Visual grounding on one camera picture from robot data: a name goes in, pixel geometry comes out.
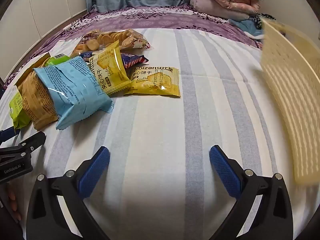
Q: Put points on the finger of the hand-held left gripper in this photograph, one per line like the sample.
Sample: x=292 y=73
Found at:
x=30 y=142
x=6 y=134

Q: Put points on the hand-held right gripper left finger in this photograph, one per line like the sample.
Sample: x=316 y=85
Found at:
x=96 y=170

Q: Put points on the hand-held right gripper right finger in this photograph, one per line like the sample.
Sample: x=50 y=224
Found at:
x=225 y=172

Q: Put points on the lime green snack packet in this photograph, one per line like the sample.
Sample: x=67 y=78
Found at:
x=18 y=115

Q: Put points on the tan snack packet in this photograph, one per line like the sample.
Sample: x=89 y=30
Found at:
x=37 y=100

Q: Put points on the light blue snack packet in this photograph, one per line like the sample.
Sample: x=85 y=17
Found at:
x=72 y=90

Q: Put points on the green wavy print snack packet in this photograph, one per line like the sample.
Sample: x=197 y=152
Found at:
x=58 y=60

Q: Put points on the yellow snack packet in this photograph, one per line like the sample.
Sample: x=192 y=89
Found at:
x=152 y=82
x=110 y=72

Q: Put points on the cream perforated plastic basket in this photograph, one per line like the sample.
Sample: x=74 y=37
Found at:
x=292 y=92

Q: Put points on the blue striped cracker pack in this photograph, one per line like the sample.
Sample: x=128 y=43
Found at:
x=135 y=60

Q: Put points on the clear bag of round crackers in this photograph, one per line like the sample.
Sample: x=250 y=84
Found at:
x=110 y=38

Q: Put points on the person's left hand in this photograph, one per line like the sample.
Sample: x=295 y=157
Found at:
x=13 y=197

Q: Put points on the blue white striped sheet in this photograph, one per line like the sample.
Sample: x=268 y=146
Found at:
x=175 y=120

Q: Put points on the white wardrobe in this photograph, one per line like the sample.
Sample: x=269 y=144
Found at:
x=45 y=2

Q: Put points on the blue white towel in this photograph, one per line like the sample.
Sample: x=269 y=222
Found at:
x=246 y=27

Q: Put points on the black white spotted cloth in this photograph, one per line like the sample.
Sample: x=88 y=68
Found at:
x=260 y=18

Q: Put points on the purple floral bedsheet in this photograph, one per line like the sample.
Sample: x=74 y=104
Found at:
x=155 y=17

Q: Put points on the lavender folded quilt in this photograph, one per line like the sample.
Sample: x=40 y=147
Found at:
x=212 y=8

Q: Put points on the pink folded quilt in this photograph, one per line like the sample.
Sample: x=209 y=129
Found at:
x=237 y=3

